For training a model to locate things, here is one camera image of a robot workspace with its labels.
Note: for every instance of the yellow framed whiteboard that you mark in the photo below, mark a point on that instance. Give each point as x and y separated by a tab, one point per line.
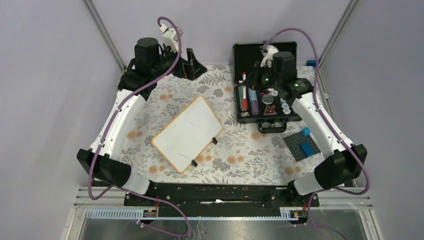
188	134

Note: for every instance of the aluminium frame rail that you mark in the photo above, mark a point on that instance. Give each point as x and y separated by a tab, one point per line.
117	204

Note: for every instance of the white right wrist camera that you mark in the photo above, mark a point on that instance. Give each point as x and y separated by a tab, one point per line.
267	52

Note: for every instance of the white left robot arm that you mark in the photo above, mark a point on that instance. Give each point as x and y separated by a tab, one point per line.
151	61

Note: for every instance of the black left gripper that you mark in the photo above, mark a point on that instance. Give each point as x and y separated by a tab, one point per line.
190	70

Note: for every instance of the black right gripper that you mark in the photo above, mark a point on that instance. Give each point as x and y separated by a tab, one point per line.
252	79

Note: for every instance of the blue box in corner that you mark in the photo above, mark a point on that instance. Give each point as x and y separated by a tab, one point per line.
313	63

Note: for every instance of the small blue lego cube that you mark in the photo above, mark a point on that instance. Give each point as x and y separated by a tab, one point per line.
305	131

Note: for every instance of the floral patterned table mat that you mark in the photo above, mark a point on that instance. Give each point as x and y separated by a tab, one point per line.
242	154

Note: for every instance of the black poker chip case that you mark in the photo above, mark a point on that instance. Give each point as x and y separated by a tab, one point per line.
274	112

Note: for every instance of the blue purple poker chip stack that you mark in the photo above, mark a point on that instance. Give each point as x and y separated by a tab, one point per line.
253	102

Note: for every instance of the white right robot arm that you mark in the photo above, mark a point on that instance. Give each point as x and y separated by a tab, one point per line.
343	160

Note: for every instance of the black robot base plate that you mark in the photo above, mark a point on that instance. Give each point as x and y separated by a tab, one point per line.
218	198

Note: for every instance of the red capped whiteboard marker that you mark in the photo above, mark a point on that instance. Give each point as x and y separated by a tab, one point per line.
244	93

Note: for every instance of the grey lego baseplate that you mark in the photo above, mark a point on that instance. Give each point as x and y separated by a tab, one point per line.
293	141

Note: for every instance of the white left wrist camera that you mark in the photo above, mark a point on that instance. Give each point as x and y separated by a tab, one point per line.
170	36

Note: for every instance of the blue lego brick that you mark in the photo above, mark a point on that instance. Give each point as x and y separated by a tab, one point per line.
307	150

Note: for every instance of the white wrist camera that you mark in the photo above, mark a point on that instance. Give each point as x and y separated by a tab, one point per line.
170	36
267	52

